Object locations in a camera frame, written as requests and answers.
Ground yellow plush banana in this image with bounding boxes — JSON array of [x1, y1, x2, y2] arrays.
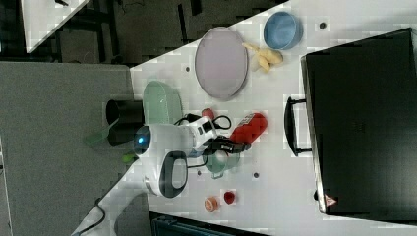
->
[[243, 43, 283, 73]]

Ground grey round plate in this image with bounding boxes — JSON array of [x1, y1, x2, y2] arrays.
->
[[195, 27, 249, 100]]

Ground orange slice toy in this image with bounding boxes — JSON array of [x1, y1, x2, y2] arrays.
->
[[205, 197, 218, 212]]

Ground green plush pepper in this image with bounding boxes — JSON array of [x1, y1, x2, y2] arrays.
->
[[122, 153, 138, 163]]

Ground blue metal frame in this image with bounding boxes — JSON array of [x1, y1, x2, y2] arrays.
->
[[149, 211, 267, 236]]

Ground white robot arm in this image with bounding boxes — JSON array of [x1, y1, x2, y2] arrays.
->
[[71, 116, 251, 236]]

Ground black pot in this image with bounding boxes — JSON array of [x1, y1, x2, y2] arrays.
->
[[105, 99, 145, 146]]

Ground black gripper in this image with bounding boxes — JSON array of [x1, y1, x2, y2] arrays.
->
[[206, 138, 251, 155]]

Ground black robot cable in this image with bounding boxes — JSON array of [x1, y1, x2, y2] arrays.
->
[[173, 112, 232, 170]]

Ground red plush ketchup bottle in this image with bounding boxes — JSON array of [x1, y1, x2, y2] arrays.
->
[[230, 112, 268, 144]]

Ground white side table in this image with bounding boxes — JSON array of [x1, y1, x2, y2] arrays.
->
[[20, 0, 91, 53]]

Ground small dark red fruit toy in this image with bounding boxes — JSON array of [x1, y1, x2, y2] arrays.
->
[[223, 191, 235, 205]]

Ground green slotted spatula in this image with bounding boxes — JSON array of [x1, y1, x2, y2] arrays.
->
[[84, 119, 118, 146]]

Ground green plastic cup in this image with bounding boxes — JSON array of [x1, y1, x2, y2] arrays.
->
[[204, 151, 240, 179]]

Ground red plush strawberry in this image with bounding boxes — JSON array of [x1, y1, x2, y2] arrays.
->
[[201, 108, 214, 120]]

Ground green perforated colander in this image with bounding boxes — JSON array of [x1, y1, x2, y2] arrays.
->
[[143, 81, 183, 124]]

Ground blue bowl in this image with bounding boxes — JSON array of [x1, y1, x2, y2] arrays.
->
[[264, 12, 303, 50]]

